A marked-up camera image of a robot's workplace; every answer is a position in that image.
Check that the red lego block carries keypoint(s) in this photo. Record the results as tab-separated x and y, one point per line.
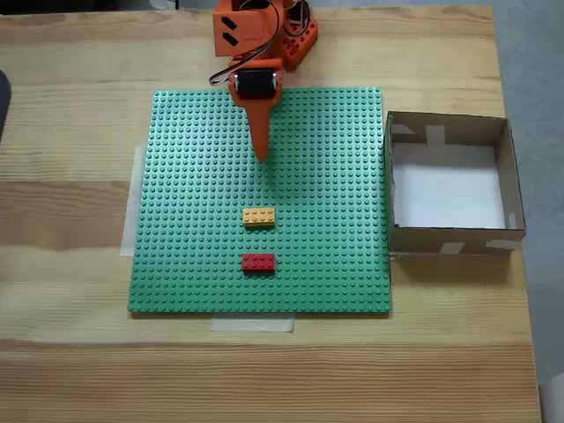
258	263

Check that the yellow lego block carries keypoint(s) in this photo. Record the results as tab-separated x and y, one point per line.
259	217

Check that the green lego baseplate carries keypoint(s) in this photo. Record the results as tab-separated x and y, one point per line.
198	198

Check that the cardboard box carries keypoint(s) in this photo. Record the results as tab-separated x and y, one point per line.
513	176

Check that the long masking tape strip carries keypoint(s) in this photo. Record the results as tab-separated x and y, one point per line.
130	220

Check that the short masking tape strip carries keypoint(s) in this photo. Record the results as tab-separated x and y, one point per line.
251	324

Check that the white paper sheet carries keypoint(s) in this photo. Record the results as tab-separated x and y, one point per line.
449	189

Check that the black rounded object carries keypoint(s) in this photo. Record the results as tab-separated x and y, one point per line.
3	106

